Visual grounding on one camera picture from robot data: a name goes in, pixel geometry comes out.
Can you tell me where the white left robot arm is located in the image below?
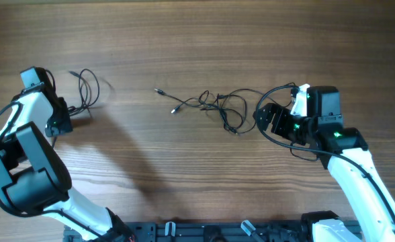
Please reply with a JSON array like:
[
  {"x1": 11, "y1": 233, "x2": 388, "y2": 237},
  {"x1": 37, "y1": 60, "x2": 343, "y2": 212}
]
[{"x1": 0, "y1": 67, "x2": 137, "y2": 241}]

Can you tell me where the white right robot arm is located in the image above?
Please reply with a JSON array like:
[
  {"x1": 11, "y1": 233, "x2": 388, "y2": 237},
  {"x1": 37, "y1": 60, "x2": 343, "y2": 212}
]
[{"x1": 254, "y1": 83, "x2": 395, "y2": 241}]

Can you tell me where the black right camera cable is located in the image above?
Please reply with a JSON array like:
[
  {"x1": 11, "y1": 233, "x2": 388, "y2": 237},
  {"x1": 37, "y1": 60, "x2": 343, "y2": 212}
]
[{"x1": 254, "y1": 82, "x2": 395, "y2": 242}]

